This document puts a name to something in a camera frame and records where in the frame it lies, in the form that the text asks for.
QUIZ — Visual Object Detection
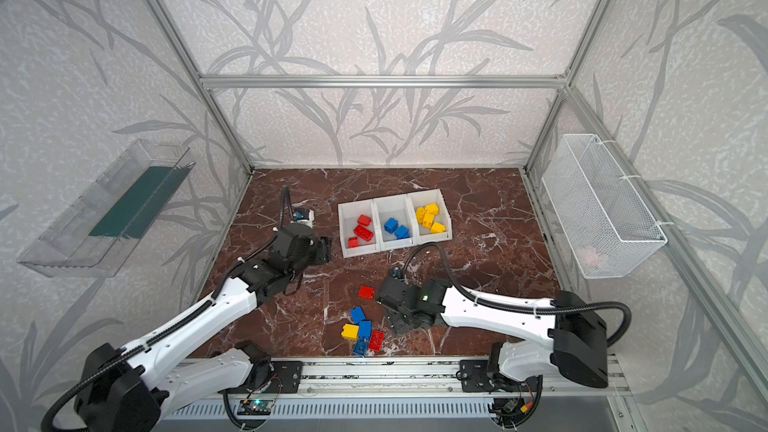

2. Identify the red lego brick square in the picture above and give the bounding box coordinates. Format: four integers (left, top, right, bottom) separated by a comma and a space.
358, 286, 375, 300

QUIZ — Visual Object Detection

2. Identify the blue lego brick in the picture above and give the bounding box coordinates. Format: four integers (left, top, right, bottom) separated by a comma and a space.
350, 306, 366, 325
394, 225, 410, 240
353, 339, 369, 357
357, 320, 372, 341
384, 218, 399, 234

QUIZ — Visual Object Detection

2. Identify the red lego brick bottom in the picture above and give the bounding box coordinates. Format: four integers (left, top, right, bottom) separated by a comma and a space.
368, 330, 385, 352

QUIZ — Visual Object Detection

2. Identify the red eight-stud lego brick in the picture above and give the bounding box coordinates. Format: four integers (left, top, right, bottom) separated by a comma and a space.
353, 224, 374, 242

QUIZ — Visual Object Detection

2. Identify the red lego brick long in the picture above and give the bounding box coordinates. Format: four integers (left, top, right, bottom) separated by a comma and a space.
358, 215, 372, 227

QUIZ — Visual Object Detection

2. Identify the blue lego brick top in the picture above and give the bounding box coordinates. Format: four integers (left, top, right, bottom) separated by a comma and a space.
384, 218, 399, 234

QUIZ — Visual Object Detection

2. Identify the yellow six-stud lego brick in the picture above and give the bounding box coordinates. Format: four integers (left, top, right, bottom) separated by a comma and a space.
416, 207, 426, 224

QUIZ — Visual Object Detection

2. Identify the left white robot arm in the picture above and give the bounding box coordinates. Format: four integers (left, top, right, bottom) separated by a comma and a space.
40, 221, 332, 431

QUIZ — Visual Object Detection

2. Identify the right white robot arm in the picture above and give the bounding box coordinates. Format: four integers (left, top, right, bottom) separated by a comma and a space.
374, 277, 631, 393

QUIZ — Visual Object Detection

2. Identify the left white bin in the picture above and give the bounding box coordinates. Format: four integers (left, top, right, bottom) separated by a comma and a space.
338, 199, 381, 258

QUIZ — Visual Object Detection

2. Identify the white bin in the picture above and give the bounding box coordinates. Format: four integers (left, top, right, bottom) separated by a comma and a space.
338, 199, 381, 258
406, 189, 453, 245
373, 194, 414, 251

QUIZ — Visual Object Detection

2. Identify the blue lego brick bottom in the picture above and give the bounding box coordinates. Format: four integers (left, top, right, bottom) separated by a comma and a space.
353, 339, 369, 357

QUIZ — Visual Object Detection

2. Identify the right white bin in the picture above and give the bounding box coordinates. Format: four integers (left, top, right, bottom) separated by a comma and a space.
406, 189, 453, 245

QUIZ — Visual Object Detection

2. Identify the middle white bin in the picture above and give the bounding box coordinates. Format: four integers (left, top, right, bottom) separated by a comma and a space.
373, 194, 414, 251

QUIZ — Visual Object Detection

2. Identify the green circuit board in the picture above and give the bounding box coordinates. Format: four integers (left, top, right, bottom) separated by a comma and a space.
236, 399, 275, 417

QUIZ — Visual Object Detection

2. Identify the pink object in basket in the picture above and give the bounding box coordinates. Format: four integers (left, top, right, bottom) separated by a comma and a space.
576, 246, 605, 268

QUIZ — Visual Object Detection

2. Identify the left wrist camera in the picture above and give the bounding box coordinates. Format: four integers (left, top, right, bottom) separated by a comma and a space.
291, 207, 315, 228

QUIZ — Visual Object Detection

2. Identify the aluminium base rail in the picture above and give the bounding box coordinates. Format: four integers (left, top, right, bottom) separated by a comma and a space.
122, 355, 631, 400

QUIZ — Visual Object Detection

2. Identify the clear plastic wall tray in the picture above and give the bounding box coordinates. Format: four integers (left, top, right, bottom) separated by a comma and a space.
18, 139, 196, 278

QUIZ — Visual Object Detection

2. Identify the white wire mesh basket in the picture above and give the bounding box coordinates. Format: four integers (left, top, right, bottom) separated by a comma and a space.
542, 134, 668, 279

